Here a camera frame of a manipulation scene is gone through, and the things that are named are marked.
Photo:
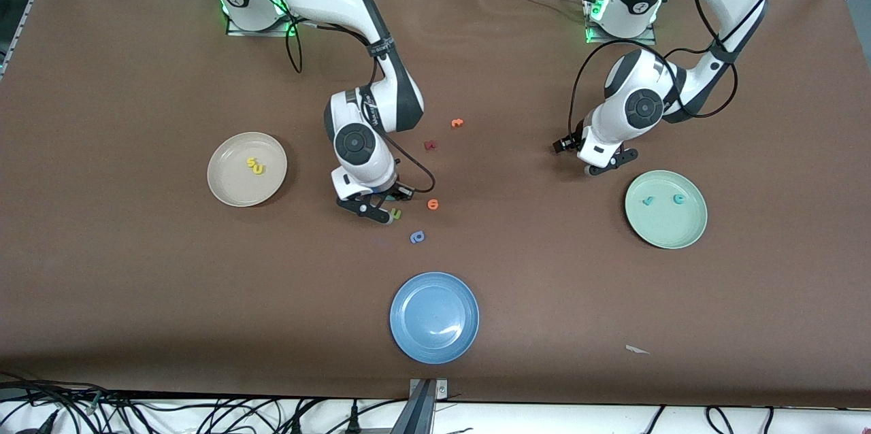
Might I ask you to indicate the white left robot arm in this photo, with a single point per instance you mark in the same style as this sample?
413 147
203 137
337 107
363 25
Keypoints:
643 107

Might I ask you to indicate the beige round plate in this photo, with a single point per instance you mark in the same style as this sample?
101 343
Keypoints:
235 182

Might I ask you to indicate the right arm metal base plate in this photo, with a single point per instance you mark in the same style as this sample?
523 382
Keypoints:
248 32

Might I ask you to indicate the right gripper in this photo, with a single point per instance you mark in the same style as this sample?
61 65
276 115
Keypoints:
397 192

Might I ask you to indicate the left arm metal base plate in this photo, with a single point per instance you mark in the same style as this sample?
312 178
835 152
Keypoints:
612 41

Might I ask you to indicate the aluminium table edge bracket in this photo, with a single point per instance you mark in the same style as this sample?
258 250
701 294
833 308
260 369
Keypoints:
423 407

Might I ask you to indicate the blue letter a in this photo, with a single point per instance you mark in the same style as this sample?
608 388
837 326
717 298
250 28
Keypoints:
413 239

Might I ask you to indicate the pale green round plate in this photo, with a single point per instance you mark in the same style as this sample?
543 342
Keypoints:
666 223

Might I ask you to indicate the brown table cover sheet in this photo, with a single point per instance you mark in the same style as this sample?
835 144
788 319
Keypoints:
544 284

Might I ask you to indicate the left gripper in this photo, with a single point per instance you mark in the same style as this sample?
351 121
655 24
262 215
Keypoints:
576 141

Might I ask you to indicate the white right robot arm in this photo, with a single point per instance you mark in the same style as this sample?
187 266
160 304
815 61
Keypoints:
354 141

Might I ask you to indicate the blue round plate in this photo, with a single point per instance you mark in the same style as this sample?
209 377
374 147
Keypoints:
434 318

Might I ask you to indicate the white paper scrap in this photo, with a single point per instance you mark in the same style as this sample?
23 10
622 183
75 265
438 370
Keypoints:
634 349

